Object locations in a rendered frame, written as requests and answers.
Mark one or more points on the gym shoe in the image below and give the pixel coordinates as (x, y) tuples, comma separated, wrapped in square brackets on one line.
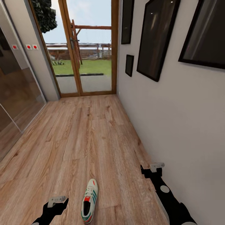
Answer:
[(88, 204)]

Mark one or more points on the picture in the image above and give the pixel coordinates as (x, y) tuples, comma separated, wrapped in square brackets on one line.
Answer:
[(205, 40), (158, 21)]

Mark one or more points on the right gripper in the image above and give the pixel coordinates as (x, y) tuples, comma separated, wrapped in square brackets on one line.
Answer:
[(149, 174)]

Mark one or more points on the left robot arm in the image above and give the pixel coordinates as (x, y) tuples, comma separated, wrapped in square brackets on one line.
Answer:
[(55, 206)]

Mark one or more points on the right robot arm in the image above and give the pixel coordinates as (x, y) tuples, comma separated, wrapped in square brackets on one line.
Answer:
[(175, 212)]

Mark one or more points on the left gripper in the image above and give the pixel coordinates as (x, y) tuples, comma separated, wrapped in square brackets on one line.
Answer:
[(55, 210)]

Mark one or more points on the door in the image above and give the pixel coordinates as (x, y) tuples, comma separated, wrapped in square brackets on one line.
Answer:
[(80, 38)]

